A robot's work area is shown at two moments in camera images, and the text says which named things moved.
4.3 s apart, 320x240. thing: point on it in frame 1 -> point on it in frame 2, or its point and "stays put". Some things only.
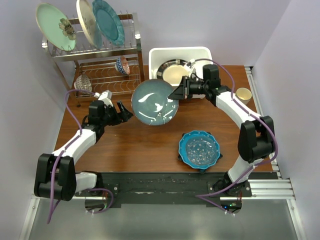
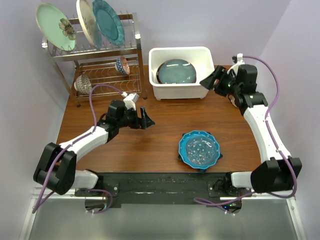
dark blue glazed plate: x=150 y=104 -> x=176 y=71
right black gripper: x=182 y=91 -> x=209 y=82
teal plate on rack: x=109 y=23 stays put
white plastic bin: x=201 y=55 stays put
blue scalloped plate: x=199 y=149 stays put
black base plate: x=167 y=187 stays put
